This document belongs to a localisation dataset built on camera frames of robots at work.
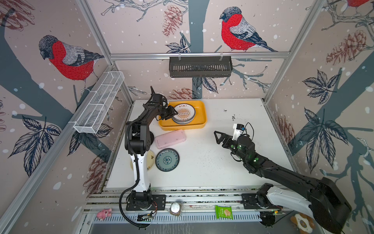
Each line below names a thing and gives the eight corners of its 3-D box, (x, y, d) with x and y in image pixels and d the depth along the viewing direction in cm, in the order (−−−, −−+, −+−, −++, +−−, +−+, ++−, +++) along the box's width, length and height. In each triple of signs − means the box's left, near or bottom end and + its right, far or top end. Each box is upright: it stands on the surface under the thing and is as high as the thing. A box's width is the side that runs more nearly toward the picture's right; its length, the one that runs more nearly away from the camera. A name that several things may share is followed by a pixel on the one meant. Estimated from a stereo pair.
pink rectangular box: (157, 150, 94) (157, 148, 92) (154, 138, 100) (154, 137, 98) (186, 140, 99) (186, 138, 97) (182, 130, 104) (182, 128, 103)
